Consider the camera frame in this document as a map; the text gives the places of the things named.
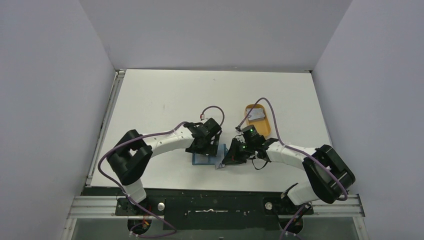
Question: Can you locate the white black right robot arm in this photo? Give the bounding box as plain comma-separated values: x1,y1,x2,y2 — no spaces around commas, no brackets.
222,125,356,214

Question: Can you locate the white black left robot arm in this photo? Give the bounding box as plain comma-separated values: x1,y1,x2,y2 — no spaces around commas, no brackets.
100,118,222,215

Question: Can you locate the aluminium frame rail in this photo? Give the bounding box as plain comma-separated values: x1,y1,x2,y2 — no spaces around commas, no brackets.
61,194,370,240

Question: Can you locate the blue leather card holder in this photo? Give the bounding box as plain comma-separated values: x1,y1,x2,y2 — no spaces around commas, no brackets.
192,143,228,168

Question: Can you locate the black thin wire loop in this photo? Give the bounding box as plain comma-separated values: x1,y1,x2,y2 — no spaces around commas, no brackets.
251,157,270,171

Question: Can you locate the yellow oval tray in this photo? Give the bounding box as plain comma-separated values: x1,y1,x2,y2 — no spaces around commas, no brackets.
244,104,271,138

